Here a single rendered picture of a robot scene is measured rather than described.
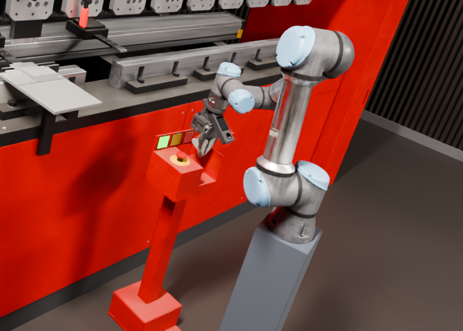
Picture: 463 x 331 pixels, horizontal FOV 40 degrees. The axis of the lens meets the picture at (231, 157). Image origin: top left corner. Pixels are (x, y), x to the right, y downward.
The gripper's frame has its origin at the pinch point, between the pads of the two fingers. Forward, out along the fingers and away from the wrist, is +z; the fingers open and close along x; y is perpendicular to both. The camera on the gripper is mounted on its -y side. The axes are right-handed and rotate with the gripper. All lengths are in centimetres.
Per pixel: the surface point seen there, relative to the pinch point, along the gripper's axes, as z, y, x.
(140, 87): -8.5, 34.1, 5.1
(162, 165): 3.4, 3.0, 15.2
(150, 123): 3.2, 26.8, 2.0
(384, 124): 82, 71, -322
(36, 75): -19, 32, 52
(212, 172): 5.7, -3.7, -4.4
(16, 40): -27, 39, 57
